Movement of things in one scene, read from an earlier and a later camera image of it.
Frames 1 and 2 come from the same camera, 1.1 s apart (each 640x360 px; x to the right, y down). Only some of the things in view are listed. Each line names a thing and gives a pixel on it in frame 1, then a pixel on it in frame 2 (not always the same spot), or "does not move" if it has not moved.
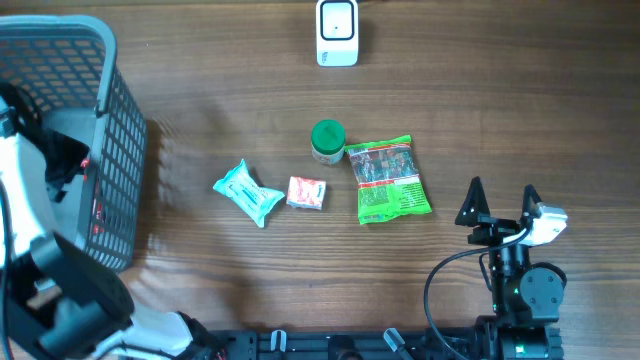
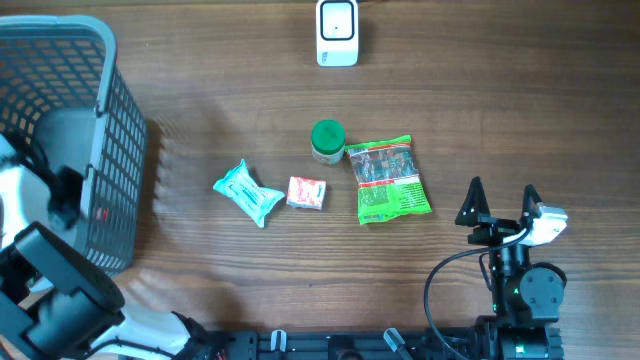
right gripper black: x=493 y=229 does not move
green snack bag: x=388 y=180 does not move
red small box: x=306 y=193 does not move
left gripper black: x=81 y=150 -> x=74 y=176
